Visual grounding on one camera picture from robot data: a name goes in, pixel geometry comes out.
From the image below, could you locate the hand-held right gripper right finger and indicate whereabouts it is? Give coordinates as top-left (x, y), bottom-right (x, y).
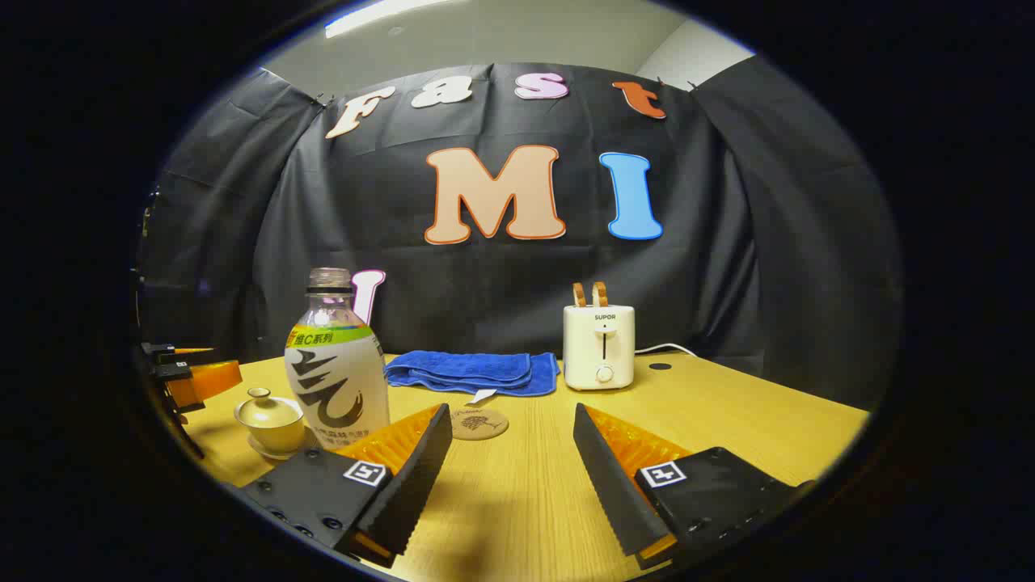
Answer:
top-left (572, 403), bottom-right (817, 571)

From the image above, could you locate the clear water bottle white label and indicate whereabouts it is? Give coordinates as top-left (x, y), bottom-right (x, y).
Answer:
top-left (285, 268), bottom-right (391, 451)

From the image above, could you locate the black backdrop cloth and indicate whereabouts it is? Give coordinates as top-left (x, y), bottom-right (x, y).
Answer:
top-left (137, 63), bottom-right (902, 409)

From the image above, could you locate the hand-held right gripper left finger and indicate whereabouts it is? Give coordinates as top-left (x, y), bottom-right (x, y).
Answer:
top-left (234, 403), bottom-right (454, 568)

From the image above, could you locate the blue folded towel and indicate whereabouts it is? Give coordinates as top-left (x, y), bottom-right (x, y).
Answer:
top-left (385, 350), bottom-right (560, 405)

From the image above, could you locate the round brown coaster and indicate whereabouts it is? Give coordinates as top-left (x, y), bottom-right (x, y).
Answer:
top-left (450, 408), bottom-right (509, 441)

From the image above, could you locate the white toaster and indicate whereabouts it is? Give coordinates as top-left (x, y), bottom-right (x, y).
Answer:
top-left (564, 305), bottom-right (636, 391)

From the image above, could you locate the cream saucer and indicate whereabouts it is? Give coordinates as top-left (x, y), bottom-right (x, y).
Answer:
top-left (247, 432), bottom-right (321, 462)

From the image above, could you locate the cream teacup lid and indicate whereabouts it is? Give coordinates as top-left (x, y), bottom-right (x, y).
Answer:
top-left (234, 387), bottom-right (306, 429)

